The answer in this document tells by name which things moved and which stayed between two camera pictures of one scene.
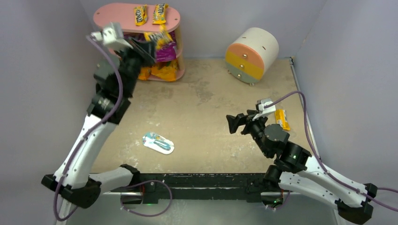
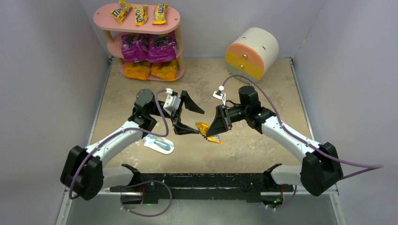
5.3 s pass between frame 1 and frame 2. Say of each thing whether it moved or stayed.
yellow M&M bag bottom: stayed
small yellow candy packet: moved
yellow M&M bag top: stayed
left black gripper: moved
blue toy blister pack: stayed
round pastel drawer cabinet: stayed
